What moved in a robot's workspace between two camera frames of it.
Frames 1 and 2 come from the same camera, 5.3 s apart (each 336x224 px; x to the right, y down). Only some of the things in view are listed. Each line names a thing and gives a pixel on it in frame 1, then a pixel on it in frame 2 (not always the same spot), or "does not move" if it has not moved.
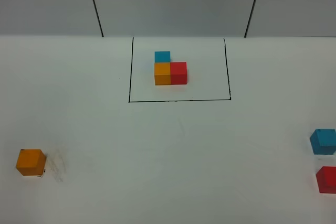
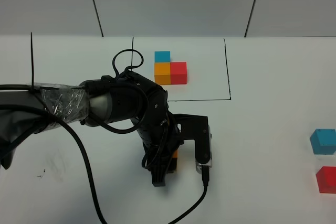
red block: [326, 179] does not move
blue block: [323, 141] does not move
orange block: [31, 162] -> [174, 163]
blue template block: [162, 56] does not move
